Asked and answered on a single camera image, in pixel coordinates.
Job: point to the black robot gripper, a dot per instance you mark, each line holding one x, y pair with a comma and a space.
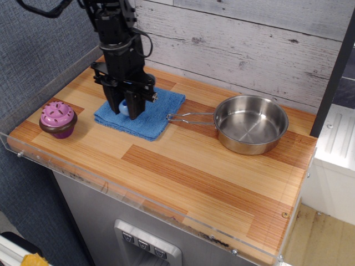
124, 64

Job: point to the blue and grey toy spoon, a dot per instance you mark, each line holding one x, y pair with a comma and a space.
123, 108

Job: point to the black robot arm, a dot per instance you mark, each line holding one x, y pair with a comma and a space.
114, 22

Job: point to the blue folded towel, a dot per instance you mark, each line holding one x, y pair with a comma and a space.
150, 123

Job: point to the purple toy cupcake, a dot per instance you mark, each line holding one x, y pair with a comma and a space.
58, 119

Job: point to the clear acrylic table guard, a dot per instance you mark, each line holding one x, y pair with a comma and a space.
237, 202

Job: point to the stainless steel pot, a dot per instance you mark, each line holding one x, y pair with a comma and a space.
245, 124

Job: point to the grey toy fridge cabinet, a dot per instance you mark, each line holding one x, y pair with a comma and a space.
95, 213

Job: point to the silver dispenser button panel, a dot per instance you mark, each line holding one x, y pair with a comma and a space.
139, 247

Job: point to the yellow object at corner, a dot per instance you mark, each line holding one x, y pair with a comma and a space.
34, 260

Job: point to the white ribbed appliance top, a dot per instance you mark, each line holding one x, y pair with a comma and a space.
335, 144

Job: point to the black frame bar right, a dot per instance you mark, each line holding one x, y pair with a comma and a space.
332, 86

